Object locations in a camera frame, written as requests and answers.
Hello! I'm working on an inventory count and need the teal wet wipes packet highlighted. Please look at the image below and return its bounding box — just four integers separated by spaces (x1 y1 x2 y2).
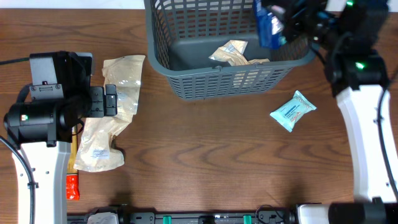
270 90 317 133

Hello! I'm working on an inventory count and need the orange spaghetti pasta packet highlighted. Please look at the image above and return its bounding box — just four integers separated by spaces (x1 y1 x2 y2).
66 127 80 200

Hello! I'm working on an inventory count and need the black mounting rail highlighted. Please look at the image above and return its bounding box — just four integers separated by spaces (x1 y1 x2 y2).
67 205 298 224

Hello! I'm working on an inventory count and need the beige paper pouch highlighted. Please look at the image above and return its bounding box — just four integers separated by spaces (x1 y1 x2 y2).
74 113 133 172
209 40 270 67
102 55 146 119

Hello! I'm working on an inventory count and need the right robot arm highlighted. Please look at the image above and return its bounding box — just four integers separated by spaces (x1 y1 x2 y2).
261 0 397 223

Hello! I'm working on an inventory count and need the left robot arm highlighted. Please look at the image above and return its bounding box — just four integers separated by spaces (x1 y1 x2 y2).
3 84 117 223

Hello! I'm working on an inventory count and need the dark grey plastic basket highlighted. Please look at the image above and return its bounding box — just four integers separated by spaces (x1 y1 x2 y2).
144 0 317 100

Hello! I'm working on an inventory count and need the colourful Kleenex tissue multipack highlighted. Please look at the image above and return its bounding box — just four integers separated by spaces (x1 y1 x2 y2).
253 0 286 50

